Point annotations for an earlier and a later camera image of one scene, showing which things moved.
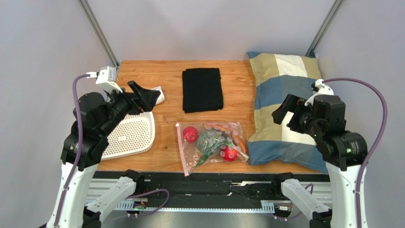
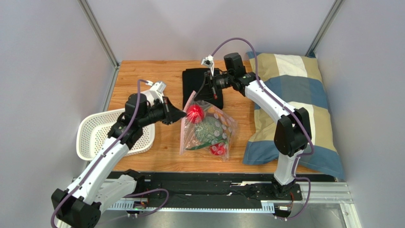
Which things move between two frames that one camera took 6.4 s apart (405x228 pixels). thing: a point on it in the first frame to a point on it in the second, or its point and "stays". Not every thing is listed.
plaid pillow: [275, 75] stays
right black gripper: [292, 114] to [210, 84]
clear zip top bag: [202, 142] to [206, 128]
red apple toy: [228, 154] to [218, 149]
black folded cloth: [202, 90] stays
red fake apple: [190, 134] to [195, 113]
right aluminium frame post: [311, 52] stays
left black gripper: [138, 104] to [171, 113]
